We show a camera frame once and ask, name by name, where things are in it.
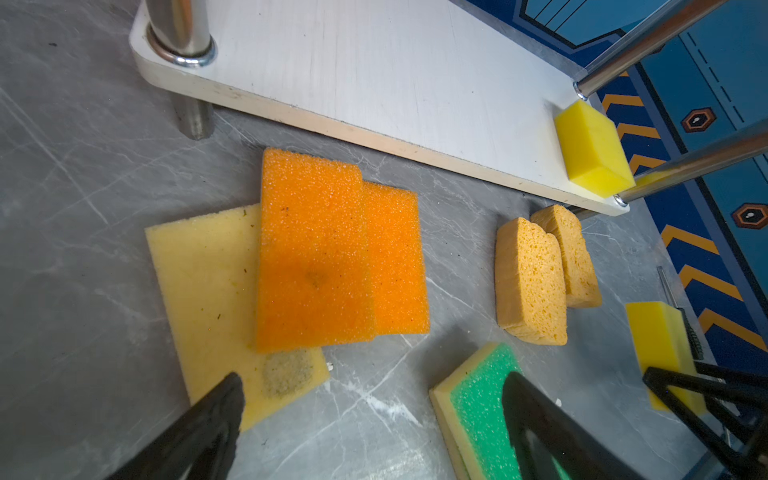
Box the tan cellulose sponge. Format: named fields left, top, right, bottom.
left=530, top=204, right=602, bottom=309
left=494, top=218, right=568, bottom=346

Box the green sponge top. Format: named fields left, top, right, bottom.
left=428, top=341, right=574, bottom=480

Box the orange sponge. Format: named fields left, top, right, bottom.
left=254, top=148, right=376, bottom=353
left=363, top=182, right=430, bottom=335

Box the white two-tier shelf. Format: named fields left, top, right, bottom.
left=129, top=1, right=632, bottom=216

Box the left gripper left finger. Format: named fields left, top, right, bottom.
left=110, top=372, right=245, bottom=479

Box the pale yellow sponge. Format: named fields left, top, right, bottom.
left=145, top=204, right=330, bottom=431

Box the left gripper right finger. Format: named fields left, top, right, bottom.
left=501, top=372, right=641, bottom=479

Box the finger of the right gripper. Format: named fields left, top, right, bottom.
left=643, top=361, right=767, bottom=479

